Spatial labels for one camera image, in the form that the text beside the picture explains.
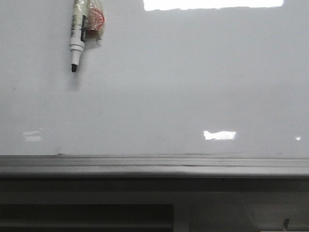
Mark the white black-tip whiteboard marker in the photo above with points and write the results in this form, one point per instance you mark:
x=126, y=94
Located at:
x=78, y=31

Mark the red pad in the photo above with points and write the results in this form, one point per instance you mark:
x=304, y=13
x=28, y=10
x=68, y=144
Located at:
x=95, y=20

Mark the white whiteboard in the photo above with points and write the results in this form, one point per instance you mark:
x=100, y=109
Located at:
x=182, y=77

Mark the grey whiteboard marker tray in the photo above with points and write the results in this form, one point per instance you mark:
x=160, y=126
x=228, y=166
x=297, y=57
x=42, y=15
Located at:
x=150, y=166

